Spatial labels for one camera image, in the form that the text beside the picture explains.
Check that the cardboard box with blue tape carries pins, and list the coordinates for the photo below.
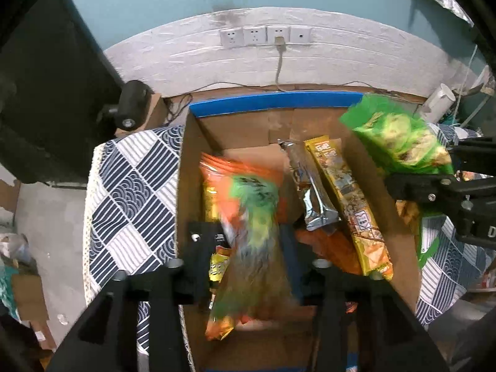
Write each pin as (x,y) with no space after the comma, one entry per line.
(240,135)

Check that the black cylindrical device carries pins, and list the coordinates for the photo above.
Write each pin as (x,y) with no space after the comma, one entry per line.
(133,100)

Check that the cardboard box on floor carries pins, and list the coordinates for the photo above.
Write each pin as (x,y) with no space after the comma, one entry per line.
(27,298)

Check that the small yellow snack packet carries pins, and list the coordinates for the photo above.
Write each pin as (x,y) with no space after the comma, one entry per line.
(212,205)

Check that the white wall socket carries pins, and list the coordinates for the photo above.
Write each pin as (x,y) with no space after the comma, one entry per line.
(254,35)
(300,35)
(231,38)
(278,31)

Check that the silver brown snack packet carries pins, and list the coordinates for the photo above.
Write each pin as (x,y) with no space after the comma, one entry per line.
(314,201)

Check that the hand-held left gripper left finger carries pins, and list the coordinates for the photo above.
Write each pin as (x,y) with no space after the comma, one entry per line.
(201,263)

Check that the clear plastic bag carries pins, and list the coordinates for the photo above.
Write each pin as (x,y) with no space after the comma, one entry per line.
(13,248)

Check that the orange and green snack packet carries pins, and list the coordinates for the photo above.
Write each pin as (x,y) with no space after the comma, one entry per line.
(252,221)

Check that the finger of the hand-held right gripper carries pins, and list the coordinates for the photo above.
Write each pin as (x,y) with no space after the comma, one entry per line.
(422,188)
(471,143)

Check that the blue white patterned tablecloth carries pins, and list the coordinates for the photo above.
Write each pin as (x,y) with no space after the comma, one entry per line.
(128,201)

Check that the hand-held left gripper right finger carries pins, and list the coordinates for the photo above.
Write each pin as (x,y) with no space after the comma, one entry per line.
(290,255)

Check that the long yellow snack packet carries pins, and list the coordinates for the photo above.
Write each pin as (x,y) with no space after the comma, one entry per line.
(356,209)

